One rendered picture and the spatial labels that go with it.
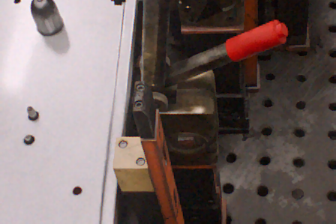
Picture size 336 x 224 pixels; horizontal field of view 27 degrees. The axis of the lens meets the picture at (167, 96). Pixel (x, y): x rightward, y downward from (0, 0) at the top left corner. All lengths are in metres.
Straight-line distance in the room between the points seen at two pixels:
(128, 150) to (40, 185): 0.12
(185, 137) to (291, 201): 0.33
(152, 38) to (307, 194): 0.49
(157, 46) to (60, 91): 0.20
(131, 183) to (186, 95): 0.10
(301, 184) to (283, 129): 0.09
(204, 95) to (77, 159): 0.15
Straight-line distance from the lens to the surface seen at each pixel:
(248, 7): 0.94
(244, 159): 1.05
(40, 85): 0.80
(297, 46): 1.14
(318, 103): 1.10
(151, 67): 0.64
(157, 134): 0.56
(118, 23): 0.82
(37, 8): 0.81
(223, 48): 0.64
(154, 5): 0.57
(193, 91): 0.70
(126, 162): 0.65
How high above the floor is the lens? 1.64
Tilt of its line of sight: 57 degrees down
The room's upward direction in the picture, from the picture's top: 12 degrees counter-clockwise
